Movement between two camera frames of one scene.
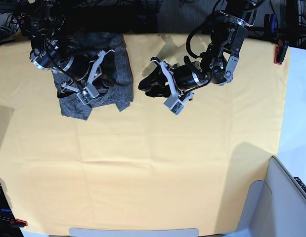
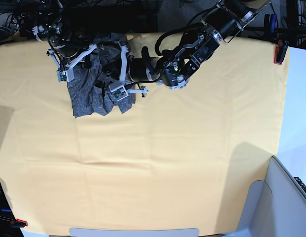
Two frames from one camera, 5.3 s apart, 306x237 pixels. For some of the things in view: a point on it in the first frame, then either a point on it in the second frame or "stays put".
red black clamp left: [18, 223] stays put
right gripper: [183, 77] -> [135, 71]
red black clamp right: [280, 51] stays put
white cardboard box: [274, 207] stays put
